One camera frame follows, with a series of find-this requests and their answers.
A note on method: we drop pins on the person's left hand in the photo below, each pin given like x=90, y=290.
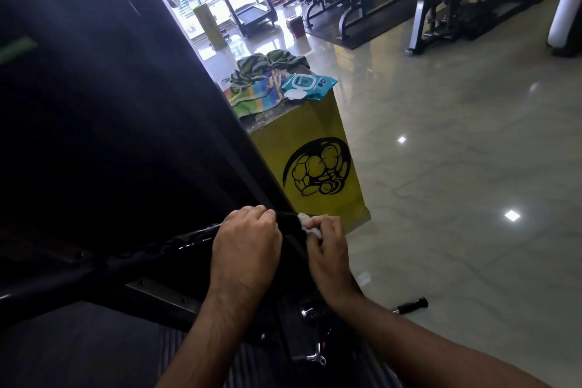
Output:
x=245, y=251

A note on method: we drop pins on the person's right hand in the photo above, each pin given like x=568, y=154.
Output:
x=329, y=265

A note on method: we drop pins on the white cleaning wipe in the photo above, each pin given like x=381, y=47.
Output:
x=305, y=223

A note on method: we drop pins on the chrome black bar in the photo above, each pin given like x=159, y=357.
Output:
x=136, y=260

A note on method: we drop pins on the blue wet wipes pack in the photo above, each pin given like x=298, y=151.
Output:
x=318, y=85

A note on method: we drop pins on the person's left forearm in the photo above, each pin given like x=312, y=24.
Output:
x=209, y=347

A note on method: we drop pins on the person's right forearm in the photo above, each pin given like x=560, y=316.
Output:
x=409, y=351

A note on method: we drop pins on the black tipped chrome pin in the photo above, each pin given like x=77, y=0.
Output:
x=411, y=306

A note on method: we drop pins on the yellow wooden plyo box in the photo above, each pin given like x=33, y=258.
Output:
x=282, y=137

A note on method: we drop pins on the yellow standing banner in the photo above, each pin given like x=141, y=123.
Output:
x=211, y=28

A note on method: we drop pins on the red white bin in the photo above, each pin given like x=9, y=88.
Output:
x=295, y=27

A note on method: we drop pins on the black floor mat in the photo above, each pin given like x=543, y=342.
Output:
x=382, y=19

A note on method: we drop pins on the green warning label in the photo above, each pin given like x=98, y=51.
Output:
x=16, y=50

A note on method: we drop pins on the black weight machine frame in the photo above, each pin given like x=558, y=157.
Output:
x=113, y=128

